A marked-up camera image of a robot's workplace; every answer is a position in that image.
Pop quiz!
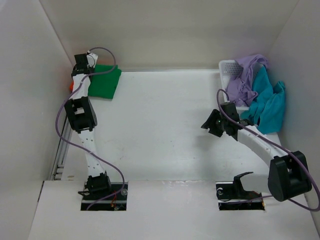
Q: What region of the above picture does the teal t shirt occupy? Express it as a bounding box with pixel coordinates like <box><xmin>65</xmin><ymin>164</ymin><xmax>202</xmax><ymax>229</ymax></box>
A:
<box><xmin>240</xmin><ymin>66</ymin><xmax>286</xmax><ymax>135</ymax></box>

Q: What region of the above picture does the green t shirt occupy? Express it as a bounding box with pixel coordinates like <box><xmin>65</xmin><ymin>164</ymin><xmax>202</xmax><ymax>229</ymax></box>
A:
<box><xmin>88</xmin><ymin>65</ymin><xmax>122</xmax><ymax>100</ymax></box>

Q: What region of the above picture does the orange t shirt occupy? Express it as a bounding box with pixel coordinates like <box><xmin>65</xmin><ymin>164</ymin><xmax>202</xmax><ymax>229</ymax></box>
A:
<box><xmin>69</xmin><ymin>82</ymin><xmax>74</xmax><ymax>92</ymax></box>

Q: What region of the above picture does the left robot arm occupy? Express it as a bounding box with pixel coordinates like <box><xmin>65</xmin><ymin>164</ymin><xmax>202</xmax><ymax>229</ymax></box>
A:
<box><xmin>64</xmin><ymin>51</ymin><xmax>112</xmax><ymax>201</ymax></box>

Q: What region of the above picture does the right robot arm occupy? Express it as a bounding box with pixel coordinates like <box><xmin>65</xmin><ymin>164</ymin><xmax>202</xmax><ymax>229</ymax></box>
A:
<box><xmin>201</xmin><ymin>102</ymin><xmax>313</xmax><ymax>202</ymax></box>

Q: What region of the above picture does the lilac t shirt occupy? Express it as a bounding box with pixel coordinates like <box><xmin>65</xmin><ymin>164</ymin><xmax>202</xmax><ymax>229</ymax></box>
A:
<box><xmin>226</xmin><ymin>54</ymin><xmax>268</xmax><ymax>107</ymax></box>

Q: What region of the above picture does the white laundry basket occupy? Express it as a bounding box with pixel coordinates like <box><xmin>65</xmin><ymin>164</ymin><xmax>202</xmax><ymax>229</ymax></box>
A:
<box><xmin>218</xmin><ymin>59</ymin><xmax>251</xmax><ymax>112</ymax></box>

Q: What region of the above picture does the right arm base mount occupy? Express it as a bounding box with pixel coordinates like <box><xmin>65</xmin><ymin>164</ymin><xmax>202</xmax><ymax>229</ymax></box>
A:
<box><xmin>215</xmin><ymin>171</ymin><xmax>265</xmax><ymax>211</ymax></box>

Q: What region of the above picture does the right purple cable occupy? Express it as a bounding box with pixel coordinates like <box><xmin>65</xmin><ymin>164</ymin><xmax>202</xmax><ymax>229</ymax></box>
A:
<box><xmin>216</xmin><ymin>88</ymin><xmax>320</xmax><ymax>211</ymax></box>

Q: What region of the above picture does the purple cable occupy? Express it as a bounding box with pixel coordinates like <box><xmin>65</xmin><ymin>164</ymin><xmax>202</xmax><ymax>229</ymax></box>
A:
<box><xmin>54</xmin><ymin>46</ymin><xmax>126</xmax><ymax>211</ymax></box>
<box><xmin>216</xmin><ymin>88</ymin><xmax>320</xmax><ymax>211</ymax></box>

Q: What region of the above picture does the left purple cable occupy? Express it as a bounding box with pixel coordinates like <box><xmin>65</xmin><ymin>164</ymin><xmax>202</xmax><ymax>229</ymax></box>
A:
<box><xmin>54</xmin><ymin>46</ymin><xmax>126</xmax><ymax>211</ymax></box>

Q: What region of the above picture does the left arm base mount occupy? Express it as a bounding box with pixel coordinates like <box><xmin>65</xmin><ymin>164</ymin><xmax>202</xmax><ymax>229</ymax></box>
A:
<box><xmin>78</xmin><ymin>182</ymin><xmax>129</xmax><ymax>212</ymax></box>

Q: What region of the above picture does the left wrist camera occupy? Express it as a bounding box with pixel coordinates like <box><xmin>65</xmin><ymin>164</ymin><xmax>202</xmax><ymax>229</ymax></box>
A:
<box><xmin>86</xmin><ymin>50</ymin><xmax>99</xmax><ymax>69</ymax></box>

